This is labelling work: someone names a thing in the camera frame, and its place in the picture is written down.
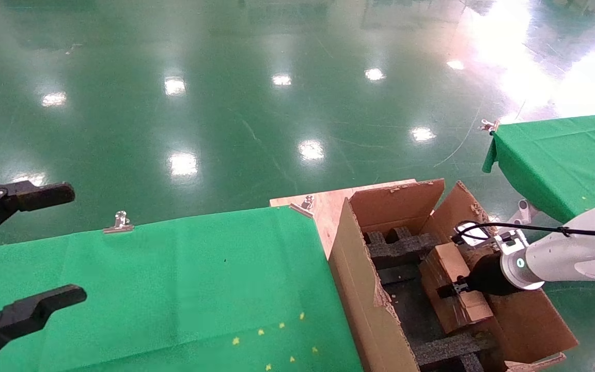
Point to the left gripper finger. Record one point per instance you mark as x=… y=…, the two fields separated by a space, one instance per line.
x=29 y=196
x=24 y=315

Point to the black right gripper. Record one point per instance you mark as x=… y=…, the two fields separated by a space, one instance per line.
x=488 y=276

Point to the small brown cardboard box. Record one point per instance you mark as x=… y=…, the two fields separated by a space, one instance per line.
x=450 y=263

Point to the large open cardboard carton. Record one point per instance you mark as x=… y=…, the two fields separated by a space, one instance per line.
x=364 y=289

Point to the black foam insert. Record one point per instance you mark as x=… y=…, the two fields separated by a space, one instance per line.
x=452 y=349
x=395 y=248

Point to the silver binder clip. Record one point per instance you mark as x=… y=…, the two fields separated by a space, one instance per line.
x=120 y=223
x=489 y=125
x=308 y=202

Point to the white metal stand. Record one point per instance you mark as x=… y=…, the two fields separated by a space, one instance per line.
x=523 y=211

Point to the green table cloth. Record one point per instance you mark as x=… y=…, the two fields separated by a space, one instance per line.
x=561 y=155
x=173 y=289

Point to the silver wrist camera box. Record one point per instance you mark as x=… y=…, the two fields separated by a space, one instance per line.
x=514 y=242

